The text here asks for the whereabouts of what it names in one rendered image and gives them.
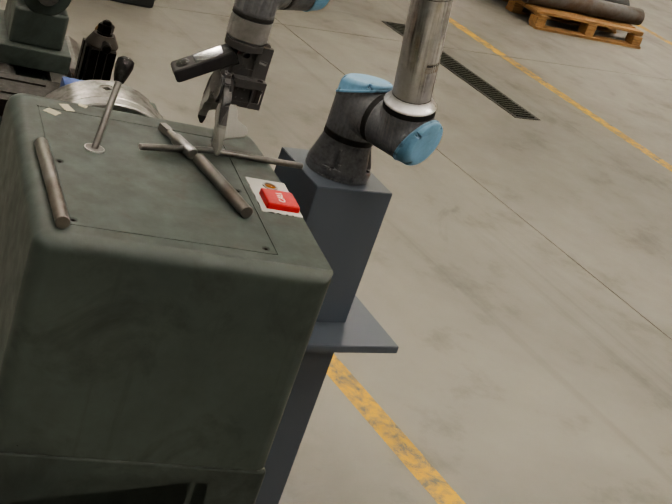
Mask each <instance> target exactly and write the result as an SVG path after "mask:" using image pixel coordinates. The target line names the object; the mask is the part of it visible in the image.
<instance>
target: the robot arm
mask: <svg viewBox="0 0 672 504"><path fill-rule="evenodd" d="M328 2H329V0H235V2H234V6H233V9H232V13H231V16H230V19H229V23H228V26H227V30H226V31H227V33H226V37H225V40H224V41H225V44H222V45H219V46H216V47H213V48H210V49H207V50H204V51H201V52H198V53H195V54H192V55H189V56H186V57H183V58H181V59H178V60H175V61H172V62H171V68H172V71H173V74H174V76H175V79H176V81H177V82H183V81H186V80H189V79H192V78H195V77H198V76H201V75H204V74H207V73H210V72H213V71H214V72H213V73H212V74H211V76H210V78H209V80H208V82H207V85H206V88H205V90H204V93H203V97H202V100H201V103H200V107H199V111H198V118H199V122H200V123H203V121H204V120H205V118H206V115H207V113H208V111H209V110H216V111H215V126H214V130H213V140H212V144H211V145H212V147H213V150H214V152H215V155H216V156H219V155H220V152H221V149H222V145H223V141H224V140H227V139H237V138H244V137H245V136H246V135H247V133H248V129H247V127H246V126H245V125H243V124H242V123H241V122H239V121H238V118H237V117H238V110H237V108H236V107H235V106H234V104H235V105H237V106H238V107H243V108H248V109H253V110H258V111H259V109H260V106H261V102H262V99H263V96H264V93H265V89H266V86H267V84H266V82H265V79H266V75H267V72H268V69H269V66H270V62H271V59H272V56H273V53H274V49H273V48H271V45H270V43H267V42H268V38H269V35H270V32H271V28H272V25H273V22H274V19H275V15H276V12H277V10H296V11H304V12H308V11H315V10H320V9H322V8H324V7H325V6H326V5H327V3H328ZM452 4H453V0H411V1H410V6H409V11H408V16H407V21H406V26H405V31H404V36H403V41H402V46H401V51H400V56H399V61H398V66H397V71H396V75H395V80H394V85H392V84H391V83H390V82H388V81H386V80H384V79H381V78H378V77H375V76H371V75H366V74H358V73H350V74H346V75H344V76H343V77H342V79H341V81H340V84H339V86H338V89H336V95H335V98H334V101H333V104H332V106H331V109H330V112H329V115H328V118H327V121H326V124H325V127H324V130H323V132H322V134H321V135H320V136H319V138H318V139H317V141H316V142H315V143H314V145H313V146H312V148H310V150H309V151H308V154H307V157H306V160H305V161H306V164H307V166H308V167H309V168H310V169H311V170H313V171H314V172H315V173H317V174H319V175H320V176H322V177H324V178H327V179H329V180H332V181H335V182H338V183H342V184H347V185H363V184H366V183H367V182H368V179H369V177H370V174H371V149H372V145H374V146H376V147H377V148H379V149H380V150H382V151H384V152H385V153H387V154H388V155H390V156H391V157H393V159H394V160H397V161H400V162H402V163H404V164H405V165H409V166H412V165H417V164H419V163H421V162H422V161H424V160H425V159H427V158H428V157H429V156H430V155H431V154H432V153H433V151H434V150H435V149H436V147H437V146H438V144H439V142H440V140H441V137H442V134H443V127H442V125H441V124H440V122H439V121H437V120H435V114H436V109H437V105H436V102H435V101H434V100H433V98H432V95H433V90H434V86H435V81H436V77H437V72H438V68H439V63H440V59H441V54H442V50H443V45H444V40H445V36H446V31H447V27H448V22H449V18H450V13H451V9H452ZM260 95H261V97H260ZM259 98H260V101H259ZM258 101H259V104H258Z"/></svg>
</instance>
